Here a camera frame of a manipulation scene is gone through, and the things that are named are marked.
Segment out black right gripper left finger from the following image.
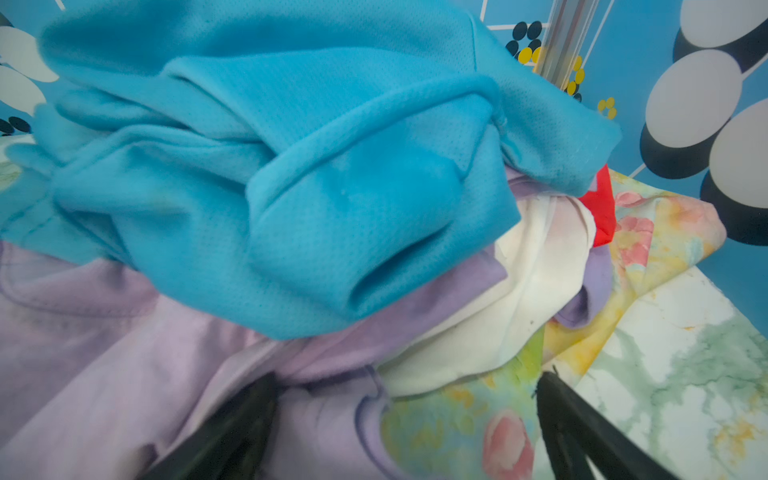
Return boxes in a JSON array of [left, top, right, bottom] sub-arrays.
[[142, 374, 279, 480]]

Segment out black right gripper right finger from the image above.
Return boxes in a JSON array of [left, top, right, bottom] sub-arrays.
[[536, 372, 676, 480]]

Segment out white cloth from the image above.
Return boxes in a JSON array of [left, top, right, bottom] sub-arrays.
[[377, 195, 596, 397]]

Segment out floral pastel cloth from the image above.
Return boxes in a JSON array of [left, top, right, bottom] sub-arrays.
[[381, 172, 726, 479]]

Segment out lavender purple cloth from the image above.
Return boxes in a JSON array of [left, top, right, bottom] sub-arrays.
[[1, 243, 611, 479]]

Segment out red cloth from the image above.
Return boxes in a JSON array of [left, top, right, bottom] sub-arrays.
[[580, 165, 617, 247]]

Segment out turquoise mesh cloth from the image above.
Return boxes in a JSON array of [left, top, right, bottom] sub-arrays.
[[1, 1, 621, 340]]

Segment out aluminium right corner post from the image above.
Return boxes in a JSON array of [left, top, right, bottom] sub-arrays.
[[534, 0, 599, 90]]

